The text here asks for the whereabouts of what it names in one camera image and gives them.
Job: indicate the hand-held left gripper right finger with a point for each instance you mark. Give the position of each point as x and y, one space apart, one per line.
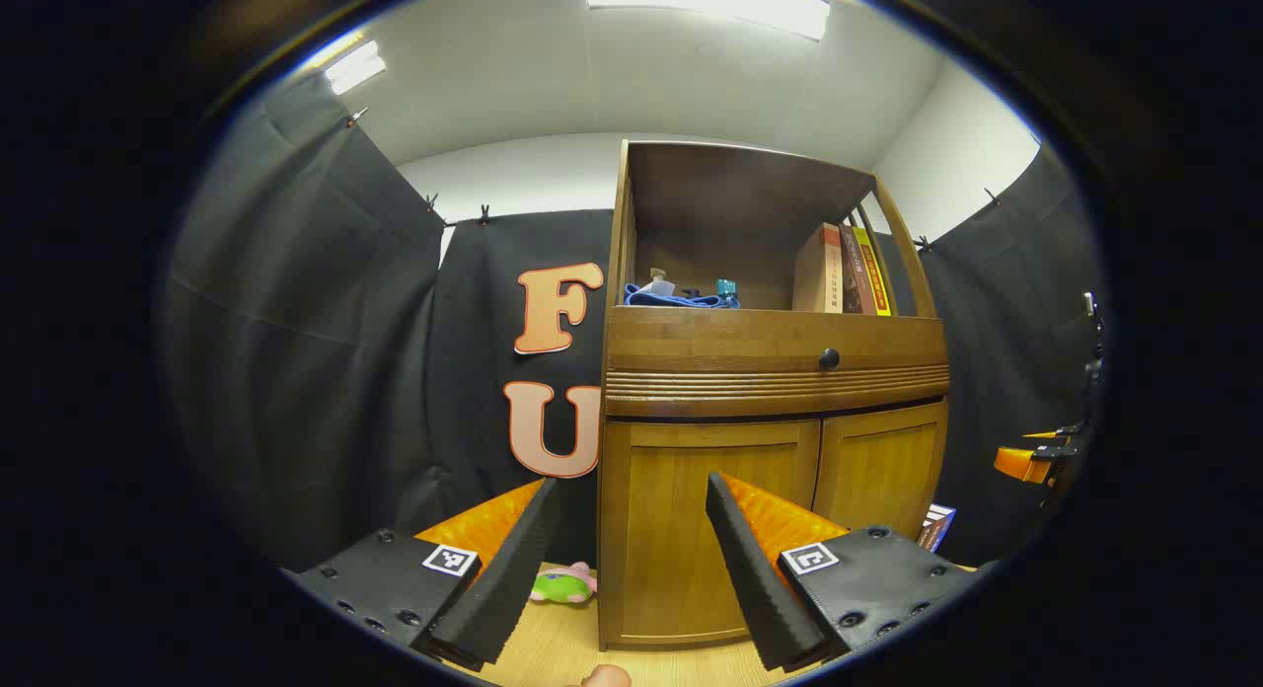
750 578

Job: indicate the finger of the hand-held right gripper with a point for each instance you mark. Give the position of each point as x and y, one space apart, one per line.
1016 463

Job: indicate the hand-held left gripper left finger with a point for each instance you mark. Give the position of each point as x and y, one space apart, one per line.
508 588

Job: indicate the wooden cabinet door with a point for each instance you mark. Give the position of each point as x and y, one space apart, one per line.
878 470
661 509

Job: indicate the wooden double-door shoe cabinet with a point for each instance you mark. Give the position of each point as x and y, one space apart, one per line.
710 366

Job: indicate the wooden cabinet drawer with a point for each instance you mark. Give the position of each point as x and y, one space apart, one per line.
710 351

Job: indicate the green plush toy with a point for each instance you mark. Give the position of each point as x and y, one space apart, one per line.
557 588

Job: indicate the blue spine book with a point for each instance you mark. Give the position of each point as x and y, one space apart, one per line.
943 514

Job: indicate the brown spine book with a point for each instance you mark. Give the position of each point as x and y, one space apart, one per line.
928 537

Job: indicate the black drawer knob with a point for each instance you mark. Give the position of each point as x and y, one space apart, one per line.
830 358

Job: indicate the red book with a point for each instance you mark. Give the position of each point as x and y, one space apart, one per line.
856 272

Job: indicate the blue cloth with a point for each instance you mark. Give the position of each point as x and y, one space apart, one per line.
681 299

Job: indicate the small teal box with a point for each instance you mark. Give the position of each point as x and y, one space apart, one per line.
727 290

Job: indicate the white bottle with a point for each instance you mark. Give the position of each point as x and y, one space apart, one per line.
661 284

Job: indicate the ceiling light panel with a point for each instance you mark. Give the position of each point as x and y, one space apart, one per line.
355 67
710 1

